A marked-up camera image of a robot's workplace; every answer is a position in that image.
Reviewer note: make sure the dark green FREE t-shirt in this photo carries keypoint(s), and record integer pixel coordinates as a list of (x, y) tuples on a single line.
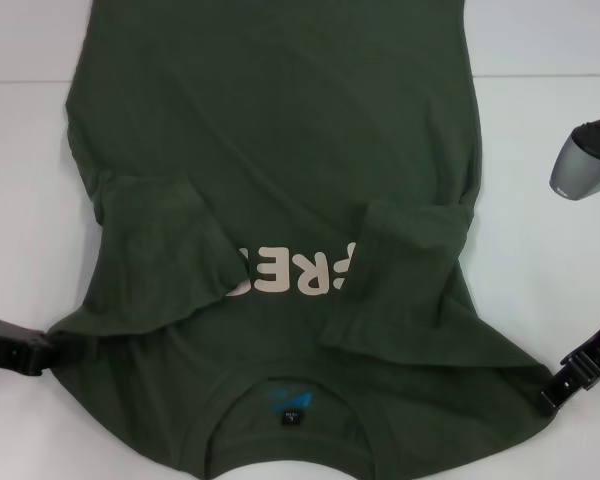
[(280, 150)]

